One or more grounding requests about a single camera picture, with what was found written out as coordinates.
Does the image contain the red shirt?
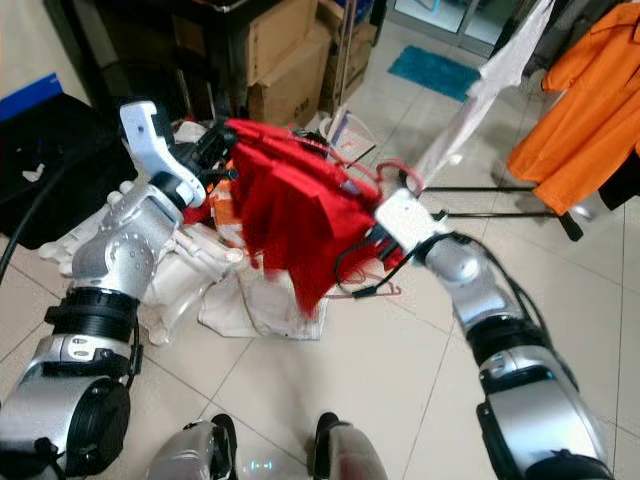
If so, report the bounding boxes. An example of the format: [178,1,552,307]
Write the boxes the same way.
[225,118,401,319]

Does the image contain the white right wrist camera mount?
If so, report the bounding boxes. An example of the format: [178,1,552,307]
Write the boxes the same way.
[375,188,439,251]

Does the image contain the white T-shirt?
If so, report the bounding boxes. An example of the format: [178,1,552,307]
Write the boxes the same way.
[415,0,556,186]

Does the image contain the robot left leg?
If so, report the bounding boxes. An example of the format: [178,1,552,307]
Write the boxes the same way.
[150,415,241,480]

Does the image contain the black carry case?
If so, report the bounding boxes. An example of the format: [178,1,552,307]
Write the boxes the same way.
[0,95,136,241]

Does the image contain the red clothes hanger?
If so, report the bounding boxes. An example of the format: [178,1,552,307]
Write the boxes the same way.
[300,135,427,199]

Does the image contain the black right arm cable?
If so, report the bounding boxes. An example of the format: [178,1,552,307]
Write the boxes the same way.
[332,235,451,298]

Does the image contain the orange plastic bag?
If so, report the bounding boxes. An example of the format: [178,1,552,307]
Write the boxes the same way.
[210,185,241,226]

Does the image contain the plain cardboard box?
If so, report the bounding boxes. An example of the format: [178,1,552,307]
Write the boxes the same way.
[245,0,321,86]

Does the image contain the large printed cardboard box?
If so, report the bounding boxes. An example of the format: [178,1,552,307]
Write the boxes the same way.
[248,40,333,126]

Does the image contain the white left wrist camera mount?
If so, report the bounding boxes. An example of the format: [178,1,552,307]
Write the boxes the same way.
[120,100,206,209]

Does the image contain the steel and black clothes rack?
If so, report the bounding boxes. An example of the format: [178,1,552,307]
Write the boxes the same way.
[420,185,586,241]

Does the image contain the blue board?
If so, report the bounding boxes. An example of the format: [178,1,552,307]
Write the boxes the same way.
[0,72,66,123]

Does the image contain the orange polo shirt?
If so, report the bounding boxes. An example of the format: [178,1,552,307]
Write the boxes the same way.
[505,0,640,216]

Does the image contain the white cloth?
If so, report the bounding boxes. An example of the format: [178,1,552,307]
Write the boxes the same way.
[50,180,241,346]

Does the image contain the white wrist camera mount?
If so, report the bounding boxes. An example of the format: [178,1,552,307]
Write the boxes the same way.
[375,188,439,251]
[120,100,206,209]

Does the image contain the pink wire hanger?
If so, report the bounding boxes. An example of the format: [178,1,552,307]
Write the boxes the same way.
[325,280,401,299]

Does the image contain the black shirt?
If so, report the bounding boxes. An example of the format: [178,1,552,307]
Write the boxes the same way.
[600,150,640,211]

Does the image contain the teal floor mat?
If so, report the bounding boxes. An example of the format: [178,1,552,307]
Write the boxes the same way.
[388,45,481,101]

